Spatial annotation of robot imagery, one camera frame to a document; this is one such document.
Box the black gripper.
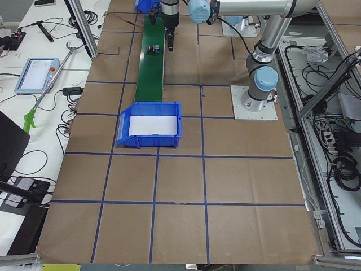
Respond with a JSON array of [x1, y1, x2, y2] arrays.
[[162, 13, 179, 52]]

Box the red push button switch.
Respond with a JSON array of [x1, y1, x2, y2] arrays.
[[147, 45, 160, 53]]

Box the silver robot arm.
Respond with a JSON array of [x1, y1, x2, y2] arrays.
[[161, 0, 179, 51], [187, 0, 317, 112]]

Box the right blue plastic bin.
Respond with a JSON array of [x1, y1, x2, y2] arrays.
[[134, 0, 159, 14]]

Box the blue plastic bin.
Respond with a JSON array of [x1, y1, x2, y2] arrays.
[[134, 0, 159, 14], [116, 102, 182, 148]]

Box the green conveyor belt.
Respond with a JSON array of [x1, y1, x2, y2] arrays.
[[135, 16, 165, 102]]

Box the left blue plastic bin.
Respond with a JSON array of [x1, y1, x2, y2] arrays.
[[116, 102, 182, 148]]

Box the white foam pad left bin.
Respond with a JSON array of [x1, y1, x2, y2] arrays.
[[129, 116, 177, 136]]

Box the teach pendant tablet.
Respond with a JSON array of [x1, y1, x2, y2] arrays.
[[14, 58, 60, 94]]

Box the red black wire pair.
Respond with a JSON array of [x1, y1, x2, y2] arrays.
[[103, 11, 145, 32]]

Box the aluminium frame post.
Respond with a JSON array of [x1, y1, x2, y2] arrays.
[[64, 0, 99, 59]]

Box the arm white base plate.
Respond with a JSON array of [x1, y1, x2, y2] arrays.
[[230, 85, 278, 121]]

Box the green handled reacher grabber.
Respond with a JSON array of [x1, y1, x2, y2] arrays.
[[23, 41, 77, 133]]

